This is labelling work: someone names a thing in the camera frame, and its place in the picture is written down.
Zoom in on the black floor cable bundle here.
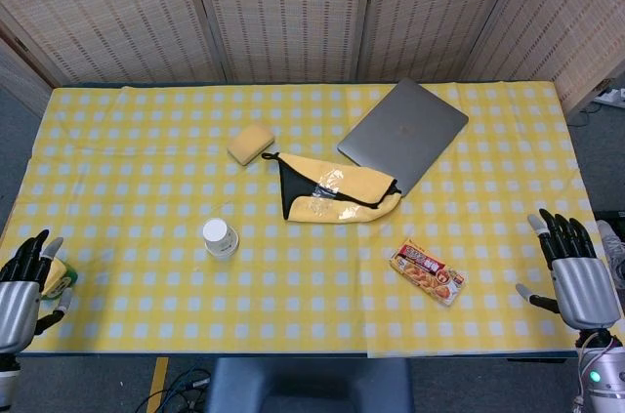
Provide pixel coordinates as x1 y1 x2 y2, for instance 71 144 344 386
146 366 214 413

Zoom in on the yellow green sponge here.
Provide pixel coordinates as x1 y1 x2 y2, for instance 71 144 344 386
227 121 276 166

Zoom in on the red curry roux box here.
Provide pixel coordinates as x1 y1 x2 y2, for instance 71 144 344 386
389 236 468 308

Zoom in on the green tub with yellow lid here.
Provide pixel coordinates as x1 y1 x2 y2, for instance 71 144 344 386
39 255 79 302

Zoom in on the white plastic bottle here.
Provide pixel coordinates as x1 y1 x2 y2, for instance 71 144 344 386
202 218 241 261

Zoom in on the white printed paper cup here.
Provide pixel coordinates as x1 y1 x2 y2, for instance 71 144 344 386
204 239 241 262

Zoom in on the yellow black folded cloth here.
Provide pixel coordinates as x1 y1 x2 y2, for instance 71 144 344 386
261 151 403 225

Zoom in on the yellow floor tape strip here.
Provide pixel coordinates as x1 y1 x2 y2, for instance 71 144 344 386
145 357 170 413

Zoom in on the white power strip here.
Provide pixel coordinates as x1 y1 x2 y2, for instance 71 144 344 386
592 87 625 109

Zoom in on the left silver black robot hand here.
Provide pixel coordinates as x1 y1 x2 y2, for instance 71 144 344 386
0 229 74 354

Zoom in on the woven folding screen panel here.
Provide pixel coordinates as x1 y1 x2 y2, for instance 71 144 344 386
185 0 378 84
461 0 625 116
355 0 531 82
0 0 227 87

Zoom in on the black floor box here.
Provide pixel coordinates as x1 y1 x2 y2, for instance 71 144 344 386
593 209 625 227

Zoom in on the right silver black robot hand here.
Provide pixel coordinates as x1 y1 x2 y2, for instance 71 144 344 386
516 208 624 336

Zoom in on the grey closed laptop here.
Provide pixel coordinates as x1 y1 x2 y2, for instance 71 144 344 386
336 78 470 198

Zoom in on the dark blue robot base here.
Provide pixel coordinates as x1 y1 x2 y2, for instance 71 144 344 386
204 357 415 413

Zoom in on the yellow white checked tablecloth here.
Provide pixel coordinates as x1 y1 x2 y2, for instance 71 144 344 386
0 83 603 360

